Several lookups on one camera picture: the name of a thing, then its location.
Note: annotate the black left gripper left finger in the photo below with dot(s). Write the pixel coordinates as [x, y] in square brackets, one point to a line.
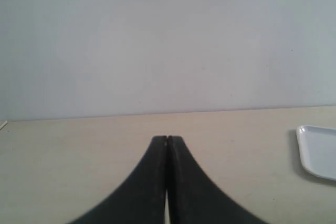
[141, 197]

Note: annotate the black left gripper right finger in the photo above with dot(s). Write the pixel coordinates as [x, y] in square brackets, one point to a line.
[192, 196]

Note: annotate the white rectangular tray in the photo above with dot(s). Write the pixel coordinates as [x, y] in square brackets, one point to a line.
[317, 150]

